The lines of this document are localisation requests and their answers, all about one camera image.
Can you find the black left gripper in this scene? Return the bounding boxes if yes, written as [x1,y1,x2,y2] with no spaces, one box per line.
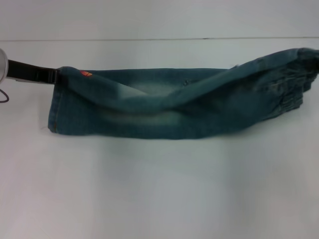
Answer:
[6,58,61,86]

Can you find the blue denim shorts with cartoon print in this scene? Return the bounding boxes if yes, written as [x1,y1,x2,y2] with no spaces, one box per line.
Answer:
[47,47,319,140]

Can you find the thin black cable with plug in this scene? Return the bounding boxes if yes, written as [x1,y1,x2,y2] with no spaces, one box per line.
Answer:
[0,88,10,104]

